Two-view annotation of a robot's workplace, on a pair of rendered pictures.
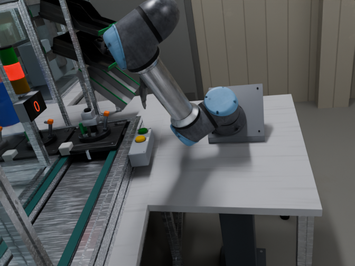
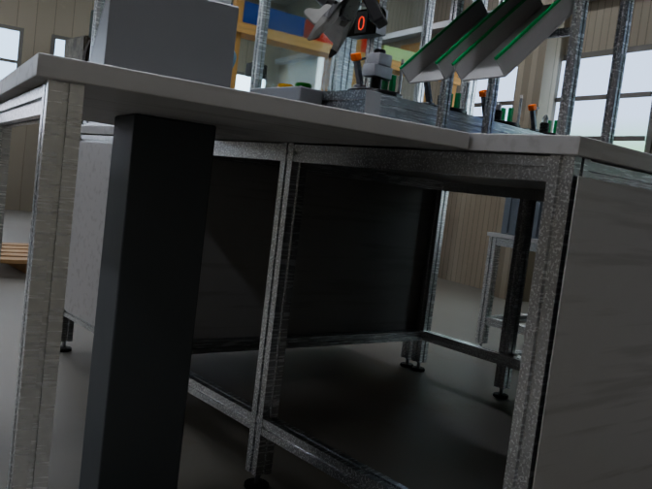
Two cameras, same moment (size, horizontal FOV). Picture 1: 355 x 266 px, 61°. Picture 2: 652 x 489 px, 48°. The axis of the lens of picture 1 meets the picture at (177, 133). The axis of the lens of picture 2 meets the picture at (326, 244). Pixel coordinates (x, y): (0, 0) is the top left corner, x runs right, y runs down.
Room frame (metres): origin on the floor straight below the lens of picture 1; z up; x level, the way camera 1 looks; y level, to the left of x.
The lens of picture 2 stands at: (2.39, -1.07, 0.73)
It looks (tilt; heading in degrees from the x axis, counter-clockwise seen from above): 4 degrees down; 132
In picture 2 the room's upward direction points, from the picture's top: 7 degrees clockwise
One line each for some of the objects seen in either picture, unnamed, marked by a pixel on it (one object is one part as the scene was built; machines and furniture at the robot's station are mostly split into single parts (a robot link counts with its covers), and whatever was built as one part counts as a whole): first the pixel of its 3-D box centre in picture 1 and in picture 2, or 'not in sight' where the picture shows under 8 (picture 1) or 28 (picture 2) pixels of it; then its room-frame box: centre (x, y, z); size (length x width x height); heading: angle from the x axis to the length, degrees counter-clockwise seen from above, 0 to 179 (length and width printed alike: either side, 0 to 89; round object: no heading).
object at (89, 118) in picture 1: (87, 116); (380, 64); (1.21, 0.37, 1.06); 0.08 x 0.04 x 0.07; 83
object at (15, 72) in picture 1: (13, 70); not in sight; (1.03, 0.50, 1.33); 0.05 x 0.05 x 0.05
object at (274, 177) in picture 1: (218, 140); (189, 116); (1.17, -0.18, 0.84); 0.90 x 0.70 x 0.03; 162
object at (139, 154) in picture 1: (142, 145); (283, 101); (1.09, 0.15, 0.93); 0.21 x 0.07 x 0.06; 173
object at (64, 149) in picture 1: (66, 149); not in sight; (1.12, 0.47, 0.97); 0.05 x 0.05 x 0.04; 83
